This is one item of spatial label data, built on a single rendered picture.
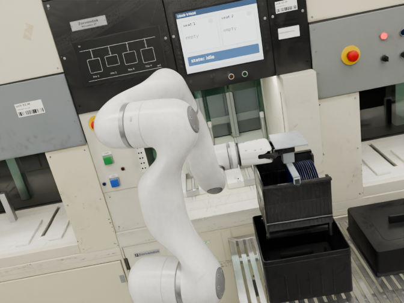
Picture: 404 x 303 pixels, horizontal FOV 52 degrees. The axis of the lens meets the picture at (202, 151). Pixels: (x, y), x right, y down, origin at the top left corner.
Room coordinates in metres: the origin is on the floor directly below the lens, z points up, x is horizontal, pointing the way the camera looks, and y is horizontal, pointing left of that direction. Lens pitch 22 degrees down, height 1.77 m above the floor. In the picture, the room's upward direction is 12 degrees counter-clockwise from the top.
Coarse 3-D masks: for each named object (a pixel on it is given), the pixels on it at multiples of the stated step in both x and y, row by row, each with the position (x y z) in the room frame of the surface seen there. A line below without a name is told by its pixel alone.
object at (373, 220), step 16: (352, 208) 1.35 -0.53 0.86; (368, 208) 1.33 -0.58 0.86; (384, 208) 1.30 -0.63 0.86; (400, 208) 1.28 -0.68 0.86; (352, 224) 1.29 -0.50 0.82; (368, 224) 1.23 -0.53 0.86; (384, 224) 1.21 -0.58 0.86; (400, 224) 1.19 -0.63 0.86; (368, 240) 1.14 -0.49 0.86; (384, 240) 1.12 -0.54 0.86; (400, 240) 1.11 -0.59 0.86; (368, 256) 1.15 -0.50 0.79; (384, 256) 1.07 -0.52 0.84; (400, 256) 1.07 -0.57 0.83; (384, 272) 1.07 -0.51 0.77; (400, 272) 1.07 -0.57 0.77
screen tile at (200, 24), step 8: (184, 24) 1.48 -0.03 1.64; (192, 24) 1.48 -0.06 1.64; (200, 24) 1.48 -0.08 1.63; (216, 24) 1.48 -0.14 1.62; (184, 32) 1.49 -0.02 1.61; (192, 32) 1.48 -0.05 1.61; (208, 32) 1.48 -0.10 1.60; (216, 32) 1.48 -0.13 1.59; (184, 40) 1.49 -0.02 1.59; (192, 40) 1.48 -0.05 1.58; (200, 40) 1.48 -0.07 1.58; (208, 40) 1.48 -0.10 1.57; (216, 40) 1.48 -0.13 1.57; (192, 48) 1.48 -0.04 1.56; (200, 48) 1.48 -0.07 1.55; (208, 48) 1.48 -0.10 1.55
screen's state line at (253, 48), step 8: (232, 48) 1.48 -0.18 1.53; (240, 48) 1.48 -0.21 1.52; (248, 48) 1.48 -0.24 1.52; (256, 48) 1.48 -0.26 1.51; (200, 56) 1.48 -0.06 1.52; (208, 56) 1.48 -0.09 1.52; (216, 56) 1.48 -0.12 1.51; (224, 56) 1.48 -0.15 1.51; (232, 56) 1.48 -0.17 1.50; (240, 56) 1.48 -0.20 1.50; (192, 64) 1.49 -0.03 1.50
